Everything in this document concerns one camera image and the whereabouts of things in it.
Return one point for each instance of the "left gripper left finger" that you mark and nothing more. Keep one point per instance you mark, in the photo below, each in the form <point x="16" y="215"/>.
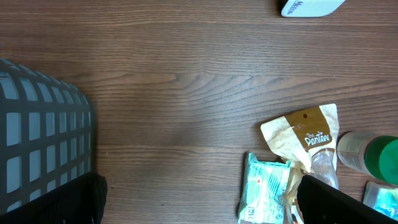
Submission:
<point x="82" y="200"/>

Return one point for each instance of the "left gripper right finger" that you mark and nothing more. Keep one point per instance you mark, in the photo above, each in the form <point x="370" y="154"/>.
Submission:
<point x="320" y="203"/>

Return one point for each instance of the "brown PanTree snack bag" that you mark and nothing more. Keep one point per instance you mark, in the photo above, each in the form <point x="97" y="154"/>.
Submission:
<point x="307" y="139"/>

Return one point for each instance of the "white barcode scanner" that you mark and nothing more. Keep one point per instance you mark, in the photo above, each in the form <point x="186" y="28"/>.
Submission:
<point x="310" y="8"/>

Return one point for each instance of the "green lid jar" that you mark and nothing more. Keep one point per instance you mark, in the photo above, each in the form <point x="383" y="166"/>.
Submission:
<point x="371" y="154"/>

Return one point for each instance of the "teal gum packet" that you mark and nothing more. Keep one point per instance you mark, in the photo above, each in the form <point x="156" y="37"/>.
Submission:
<point x="381" y="198"/>

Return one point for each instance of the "teal tissue packet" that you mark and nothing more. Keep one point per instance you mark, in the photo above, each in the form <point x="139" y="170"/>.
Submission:
<point x="264" y="186"/>

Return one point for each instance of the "grey plastic shopping basket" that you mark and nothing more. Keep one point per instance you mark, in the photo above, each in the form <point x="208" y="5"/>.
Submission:
<point x="47" y="131"/>

